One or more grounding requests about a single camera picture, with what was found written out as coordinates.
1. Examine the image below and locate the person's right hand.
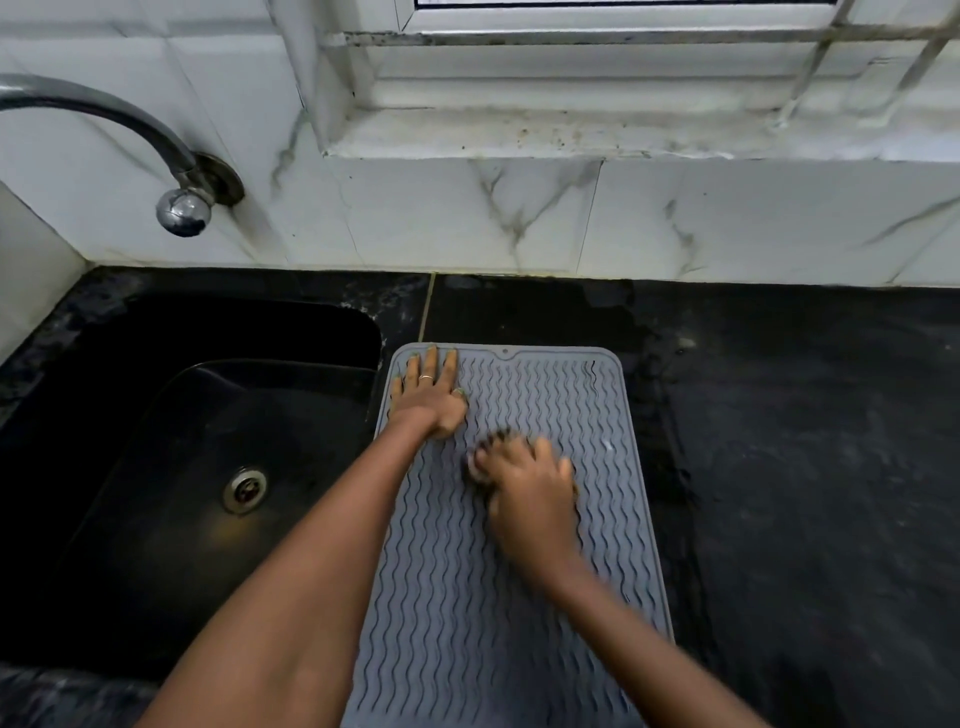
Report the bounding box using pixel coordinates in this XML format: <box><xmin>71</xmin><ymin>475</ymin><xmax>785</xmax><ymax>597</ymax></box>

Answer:
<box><xmin>469</xmin><ymin>435</ymin><xmax>585</xmax><ymax>588</ymax></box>

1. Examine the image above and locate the person's left hand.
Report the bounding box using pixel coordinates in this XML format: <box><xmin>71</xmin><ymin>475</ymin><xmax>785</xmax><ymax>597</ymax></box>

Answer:
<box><xmin>387</xmin><ymin>345</ymin><xmax>471</xmax><ymax>441</ymax></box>

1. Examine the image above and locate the dark scrubbing pad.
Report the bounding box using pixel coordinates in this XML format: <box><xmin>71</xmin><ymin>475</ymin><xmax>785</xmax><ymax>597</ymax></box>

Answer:
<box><xmin>468</xmin><ymin>428</ymin><xmax>543</xmax><ymax>490</ymax></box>

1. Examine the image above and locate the grey ribbed silicone mat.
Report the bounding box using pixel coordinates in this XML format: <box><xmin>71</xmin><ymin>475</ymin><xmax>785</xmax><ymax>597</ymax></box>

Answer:
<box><xmin>341</xmin><ymin>342</ymin><xmax>675</xmax><ymax>728</ymax></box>

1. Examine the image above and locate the person's right forearm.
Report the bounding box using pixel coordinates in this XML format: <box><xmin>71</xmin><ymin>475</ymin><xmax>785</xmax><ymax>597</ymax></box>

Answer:
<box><xmin>520</xmin><ymin>556</ymin><xmax>771</xmax><ymax>728</ymax></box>

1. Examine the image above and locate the person's left forearm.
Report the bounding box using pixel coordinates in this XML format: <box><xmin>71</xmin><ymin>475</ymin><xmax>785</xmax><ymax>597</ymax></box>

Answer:
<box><xmin>137</xmin><ymin>411</ymin><xmax>448</xmax><ymax>728</ymax></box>

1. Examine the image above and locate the metal sink drain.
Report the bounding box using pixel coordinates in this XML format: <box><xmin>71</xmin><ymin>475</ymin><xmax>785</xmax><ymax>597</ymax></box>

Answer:
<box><xmin>221</xmin><ymin>465</ymin><xmax>270</xmax><ymax>516</ymax></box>

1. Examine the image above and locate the black stone sink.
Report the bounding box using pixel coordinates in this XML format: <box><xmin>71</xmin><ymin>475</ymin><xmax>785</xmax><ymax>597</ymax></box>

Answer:
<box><xmin>0</xmin><ymin>288</ymin><xmax>385</xmax><ymax>680</ymax></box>

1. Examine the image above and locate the white marble window sill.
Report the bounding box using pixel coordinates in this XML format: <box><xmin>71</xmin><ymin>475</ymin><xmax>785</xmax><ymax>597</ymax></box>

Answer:
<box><xmin>321</xmin><ymin>103</ymin><xmax>960</xmax><ymax>164</ymax></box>

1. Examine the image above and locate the chrome wall faucet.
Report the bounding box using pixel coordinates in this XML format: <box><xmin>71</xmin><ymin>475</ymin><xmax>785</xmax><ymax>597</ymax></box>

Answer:
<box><xmin>0</xmin><ymin>72</ymin><xmax>247</xmax><ymax>239</ymax></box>

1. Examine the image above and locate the white window frame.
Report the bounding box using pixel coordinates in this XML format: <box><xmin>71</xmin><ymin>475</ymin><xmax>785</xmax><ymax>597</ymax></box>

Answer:
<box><xmin>396</xmin><ymin>0</ymin><xmax>843</xmax><ymax>34</ymax></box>

